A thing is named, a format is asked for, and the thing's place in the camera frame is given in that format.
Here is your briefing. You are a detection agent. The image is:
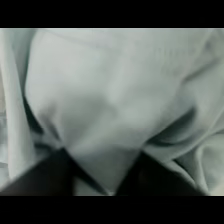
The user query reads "pale blue-grey shirt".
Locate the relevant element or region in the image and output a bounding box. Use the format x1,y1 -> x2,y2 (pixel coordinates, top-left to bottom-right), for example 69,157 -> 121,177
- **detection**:
0,28 -> 224,197

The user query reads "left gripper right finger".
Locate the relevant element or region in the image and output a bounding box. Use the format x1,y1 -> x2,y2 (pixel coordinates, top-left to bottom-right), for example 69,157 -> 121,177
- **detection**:
114,151 -> 205,197

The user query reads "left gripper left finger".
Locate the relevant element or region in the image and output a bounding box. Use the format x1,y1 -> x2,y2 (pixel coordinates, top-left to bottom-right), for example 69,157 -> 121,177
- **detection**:
0,148 -> 75,197

